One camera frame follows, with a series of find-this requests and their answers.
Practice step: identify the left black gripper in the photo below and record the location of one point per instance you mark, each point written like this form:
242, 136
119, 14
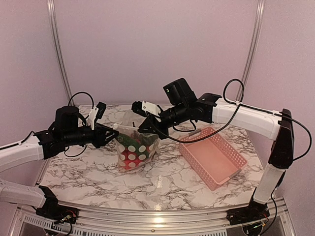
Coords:
99, 134

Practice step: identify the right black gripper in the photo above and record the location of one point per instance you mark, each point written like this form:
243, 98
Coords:
143, 128

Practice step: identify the clear zip top bag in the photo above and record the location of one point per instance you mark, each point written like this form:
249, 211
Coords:
125, 128

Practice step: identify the pink plastic basket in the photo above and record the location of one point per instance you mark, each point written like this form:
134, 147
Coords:
214, 159

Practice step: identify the bunch of red strawberries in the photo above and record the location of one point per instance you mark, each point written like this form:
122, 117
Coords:
135, 134

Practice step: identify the dark green cucumber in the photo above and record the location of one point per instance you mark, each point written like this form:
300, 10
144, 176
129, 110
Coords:
132, 145

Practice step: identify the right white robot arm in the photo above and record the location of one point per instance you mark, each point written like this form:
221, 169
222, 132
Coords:
214, 108

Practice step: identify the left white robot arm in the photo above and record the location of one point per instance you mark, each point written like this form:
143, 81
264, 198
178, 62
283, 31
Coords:
36, 146

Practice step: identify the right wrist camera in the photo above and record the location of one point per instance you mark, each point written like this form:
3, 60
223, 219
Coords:
144, 108

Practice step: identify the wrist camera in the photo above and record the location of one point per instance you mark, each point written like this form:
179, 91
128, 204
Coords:
144, 108
95, 114

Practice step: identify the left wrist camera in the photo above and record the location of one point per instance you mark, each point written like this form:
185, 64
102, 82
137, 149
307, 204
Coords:
95, 114

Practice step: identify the front aluminium rail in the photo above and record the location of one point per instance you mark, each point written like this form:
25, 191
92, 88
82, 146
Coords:
100, 221

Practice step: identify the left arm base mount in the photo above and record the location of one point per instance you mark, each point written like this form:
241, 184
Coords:
53, 210

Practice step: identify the left aluminium frame post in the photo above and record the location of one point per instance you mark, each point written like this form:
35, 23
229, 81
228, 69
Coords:
57, 45

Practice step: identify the aluminium frame post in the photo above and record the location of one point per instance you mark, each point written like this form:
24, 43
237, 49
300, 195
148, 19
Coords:
57, 45
254, 41

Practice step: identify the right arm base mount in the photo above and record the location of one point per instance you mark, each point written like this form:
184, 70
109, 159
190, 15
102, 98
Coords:
252, 212

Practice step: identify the right aluminium frame post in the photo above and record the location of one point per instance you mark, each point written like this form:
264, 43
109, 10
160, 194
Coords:
254, 41

